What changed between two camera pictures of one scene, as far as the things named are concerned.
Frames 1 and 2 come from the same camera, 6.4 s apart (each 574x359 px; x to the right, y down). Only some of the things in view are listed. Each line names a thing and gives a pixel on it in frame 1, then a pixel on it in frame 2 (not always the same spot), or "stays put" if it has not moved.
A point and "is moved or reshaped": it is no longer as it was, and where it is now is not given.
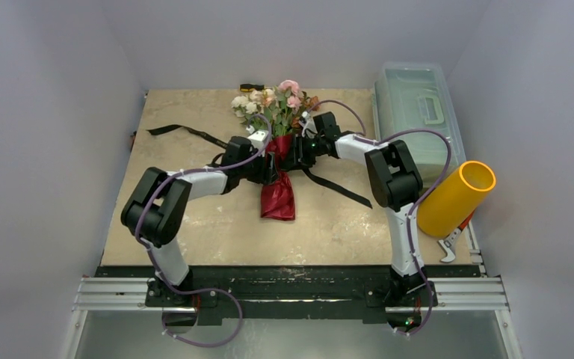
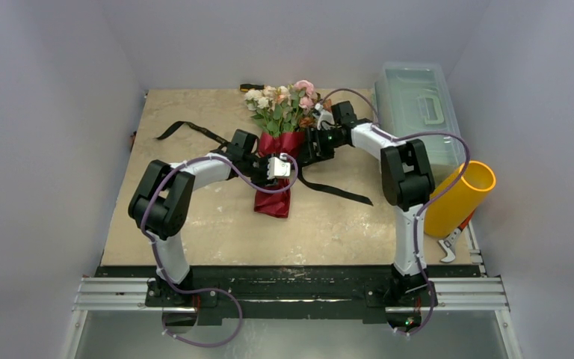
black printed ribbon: (322, 177) is moved or reshaped
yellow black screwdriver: (247, 87) stays put
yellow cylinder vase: (451, 203) stays put
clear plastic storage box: (409, 96) stays put
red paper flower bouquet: (278, 108) is moved or reshaped
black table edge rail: (290, 294) stays put
